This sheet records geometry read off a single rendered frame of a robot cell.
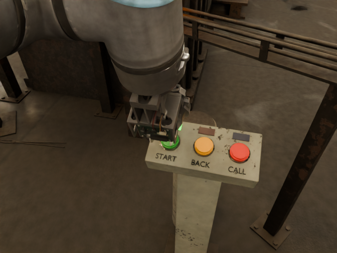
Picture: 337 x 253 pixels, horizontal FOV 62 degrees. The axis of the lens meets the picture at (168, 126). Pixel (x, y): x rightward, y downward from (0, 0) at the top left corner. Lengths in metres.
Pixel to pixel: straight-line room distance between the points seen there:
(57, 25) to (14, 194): 1.18
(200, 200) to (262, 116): 1.05
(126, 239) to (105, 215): 0.14
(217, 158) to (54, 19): 0.43
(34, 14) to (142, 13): 0.09
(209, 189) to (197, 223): 0.16
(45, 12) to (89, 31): 0.04
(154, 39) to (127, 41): 0.03
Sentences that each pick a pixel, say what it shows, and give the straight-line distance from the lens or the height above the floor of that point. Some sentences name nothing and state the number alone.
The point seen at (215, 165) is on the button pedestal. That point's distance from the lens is 0.60.
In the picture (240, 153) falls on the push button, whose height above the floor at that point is 0.61.
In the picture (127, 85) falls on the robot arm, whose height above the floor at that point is 0.85.
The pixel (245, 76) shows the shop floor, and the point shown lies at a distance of 2.01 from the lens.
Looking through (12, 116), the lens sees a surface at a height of 0.01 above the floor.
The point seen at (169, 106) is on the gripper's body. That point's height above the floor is 0.78.
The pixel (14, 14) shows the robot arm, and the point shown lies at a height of 0.96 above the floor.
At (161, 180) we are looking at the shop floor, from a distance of 1.29.
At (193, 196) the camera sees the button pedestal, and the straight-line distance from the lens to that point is 0.70.
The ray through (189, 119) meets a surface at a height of 0.52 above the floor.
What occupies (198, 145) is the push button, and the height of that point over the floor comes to 0.61.
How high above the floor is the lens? 1.04
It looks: 43 degrees down
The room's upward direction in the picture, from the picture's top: straight up
